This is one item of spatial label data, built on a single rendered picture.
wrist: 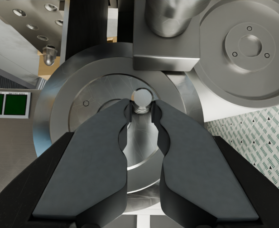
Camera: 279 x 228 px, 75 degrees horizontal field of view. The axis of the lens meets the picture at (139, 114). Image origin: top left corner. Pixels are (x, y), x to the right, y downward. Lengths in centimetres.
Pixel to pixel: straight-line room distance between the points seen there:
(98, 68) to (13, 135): 44
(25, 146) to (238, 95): 50
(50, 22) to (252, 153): 44
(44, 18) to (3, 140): 32
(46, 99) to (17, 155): 41
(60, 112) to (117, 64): 6
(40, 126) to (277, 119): 25
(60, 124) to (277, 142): 23
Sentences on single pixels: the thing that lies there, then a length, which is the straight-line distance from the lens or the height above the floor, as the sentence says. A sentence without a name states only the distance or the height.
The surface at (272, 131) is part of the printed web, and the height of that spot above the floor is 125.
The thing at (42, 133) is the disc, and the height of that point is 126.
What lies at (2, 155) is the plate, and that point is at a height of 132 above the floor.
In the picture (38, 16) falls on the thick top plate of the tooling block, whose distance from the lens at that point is 45.
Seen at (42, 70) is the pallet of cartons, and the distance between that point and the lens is 290.
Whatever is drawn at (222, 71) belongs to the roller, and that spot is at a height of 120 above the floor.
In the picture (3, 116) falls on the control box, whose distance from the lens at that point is 59.
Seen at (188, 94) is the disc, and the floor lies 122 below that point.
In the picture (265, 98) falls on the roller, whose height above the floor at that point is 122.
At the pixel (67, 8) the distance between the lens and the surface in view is 23.
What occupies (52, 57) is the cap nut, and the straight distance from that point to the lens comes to 57.
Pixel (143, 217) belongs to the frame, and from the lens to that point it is 53.
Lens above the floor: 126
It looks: 7 degrees down
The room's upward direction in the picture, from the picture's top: 179 degrees counter-clockwise
